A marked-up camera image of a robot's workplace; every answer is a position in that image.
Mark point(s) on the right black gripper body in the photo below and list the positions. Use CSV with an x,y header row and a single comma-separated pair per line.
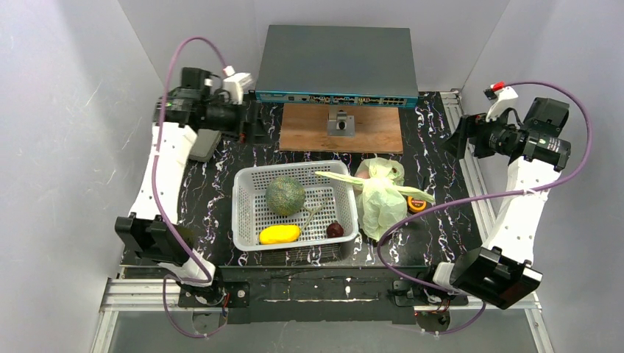
x,y
467,134

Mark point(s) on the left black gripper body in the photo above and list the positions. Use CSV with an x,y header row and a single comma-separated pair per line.
x,y
245,126

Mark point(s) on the white plastic basket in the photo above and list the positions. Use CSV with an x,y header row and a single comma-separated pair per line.
x,y
327,200

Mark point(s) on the light green plastic bag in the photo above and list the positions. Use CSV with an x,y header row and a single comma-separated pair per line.
x,y
381,202

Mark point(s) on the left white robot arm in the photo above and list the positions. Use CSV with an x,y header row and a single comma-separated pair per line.
x,y
151,230

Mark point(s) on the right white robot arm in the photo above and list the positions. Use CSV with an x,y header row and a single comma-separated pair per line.
x,y
500,271

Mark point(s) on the green fake melon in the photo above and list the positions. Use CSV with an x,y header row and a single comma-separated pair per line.
x,y
285,196

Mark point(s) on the yellow fake mango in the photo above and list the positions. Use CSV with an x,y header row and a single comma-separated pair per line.
x,y
284,233

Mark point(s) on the dark red fake fruit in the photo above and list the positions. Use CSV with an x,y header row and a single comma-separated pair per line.
x,y
335,230

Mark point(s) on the grey rectangular case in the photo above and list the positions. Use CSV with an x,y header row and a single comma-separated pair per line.
x,y
205,144

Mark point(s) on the brown wooden board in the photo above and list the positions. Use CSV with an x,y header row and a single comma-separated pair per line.
x,y
304,128

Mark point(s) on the yellow tape measure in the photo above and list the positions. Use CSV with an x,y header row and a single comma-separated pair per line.
x,y
416,205

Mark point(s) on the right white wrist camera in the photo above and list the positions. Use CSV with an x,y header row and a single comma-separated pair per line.
x,y
502,97

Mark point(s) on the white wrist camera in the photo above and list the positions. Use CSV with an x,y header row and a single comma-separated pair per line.
x,y
235,83
502,97

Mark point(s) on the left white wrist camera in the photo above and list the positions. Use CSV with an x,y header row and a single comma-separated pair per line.
x,y
235,83

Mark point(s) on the small metal bracket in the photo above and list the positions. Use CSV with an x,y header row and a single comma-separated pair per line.
x,y
340,124

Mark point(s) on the grey network switch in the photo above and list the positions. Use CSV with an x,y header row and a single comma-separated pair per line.
x,y
338,65

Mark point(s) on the black base frame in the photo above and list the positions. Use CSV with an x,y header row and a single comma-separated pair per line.
x,y
313,294

